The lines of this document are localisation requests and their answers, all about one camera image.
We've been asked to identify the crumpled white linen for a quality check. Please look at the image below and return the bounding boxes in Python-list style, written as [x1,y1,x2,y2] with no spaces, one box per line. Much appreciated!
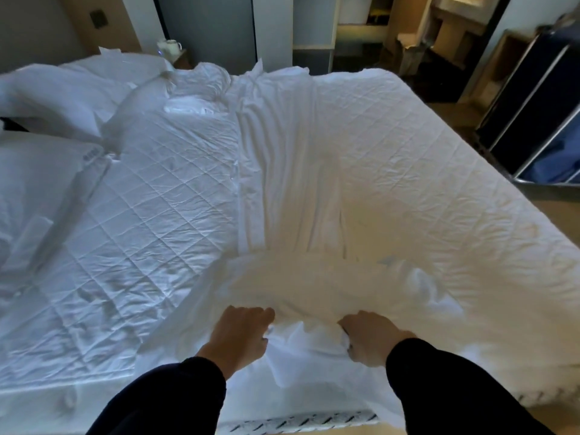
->
[103,62,233,154]

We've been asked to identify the white quilted mattress pad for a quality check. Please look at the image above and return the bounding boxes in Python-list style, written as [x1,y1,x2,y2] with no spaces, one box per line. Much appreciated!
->
[0,81,243,424]

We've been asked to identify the patterned mattress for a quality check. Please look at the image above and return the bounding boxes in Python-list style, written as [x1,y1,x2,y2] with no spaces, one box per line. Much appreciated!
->
[217,411,381,435]

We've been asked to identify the white pillow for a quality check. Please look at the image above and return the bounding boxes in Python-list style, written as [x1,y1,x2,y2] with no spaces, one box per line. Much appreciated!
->
[0,130,111,279]
[59,47,175,86]
[0,63,137,142]

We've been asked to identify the person's left forearm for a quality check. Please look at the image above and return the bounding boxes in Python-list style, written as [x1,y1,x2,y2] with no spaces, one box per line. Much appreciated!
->
[86,357,227,435]

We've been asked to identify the person's right forearm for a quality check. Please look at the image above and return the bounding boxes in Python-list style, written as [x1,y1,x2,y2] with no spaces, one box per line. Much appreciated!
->
[385,338,556,435]

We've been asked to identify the person's right hand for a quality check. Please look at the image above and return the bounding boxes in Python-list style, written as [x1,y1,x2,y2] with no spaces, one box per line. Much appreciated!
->
[337,311,417,369]

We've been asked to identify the person's left hand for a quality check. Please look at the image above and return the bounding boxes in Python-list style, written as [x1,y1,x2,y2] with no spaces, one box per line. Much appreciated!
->
[197,306,276,381]

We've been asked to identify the white electric kettle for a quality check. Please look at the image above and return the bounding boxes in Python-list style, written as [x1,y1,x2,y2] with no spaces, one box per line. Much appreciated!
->
[157,39,183,65]

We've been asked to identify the wooden desk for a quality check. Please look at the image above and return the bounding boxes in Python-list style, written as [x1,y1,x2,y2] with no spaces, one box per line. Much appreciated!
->
[396,0,499,59]

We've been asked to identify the white bed sheet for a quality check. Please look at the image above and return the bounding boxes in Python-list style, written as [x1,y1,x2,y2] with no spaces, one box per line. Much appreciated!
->
[136,63,580,432]

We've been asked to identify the blue housekeeping cart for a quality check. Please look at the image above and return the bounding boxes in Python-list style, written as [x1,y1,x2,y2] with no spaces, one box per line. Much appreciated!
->
[475,23,580,187]

